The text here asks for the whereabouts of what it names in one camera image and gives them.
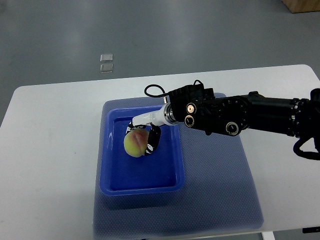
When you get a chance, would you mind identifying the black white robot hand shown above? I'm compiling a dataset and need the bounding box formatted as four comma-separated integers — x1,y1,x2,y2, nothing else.
125,103,169,156

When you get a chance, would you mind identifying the yellow red peach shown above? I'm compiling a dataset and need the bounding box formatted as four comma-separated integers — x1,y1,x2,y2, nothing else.
123,128,149,158

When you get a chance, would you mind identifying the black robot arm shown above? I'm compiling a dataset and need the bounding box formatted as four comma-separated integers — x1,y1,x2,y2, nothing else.
160,80,320,161

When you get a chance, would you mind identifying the upper metal floor plate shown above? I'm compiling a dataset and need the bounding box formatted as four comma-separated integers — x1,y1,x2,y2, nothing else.
100,53,113,63

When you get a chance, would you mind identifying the blue plastic tray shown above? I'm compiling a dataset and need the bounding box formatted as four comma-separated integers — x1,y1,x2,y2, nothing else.
98,105,185,197

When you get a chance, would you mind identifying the white table leg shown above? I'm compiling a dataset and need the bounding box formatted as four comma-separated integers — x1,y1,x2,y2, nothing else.
261,231,275,240

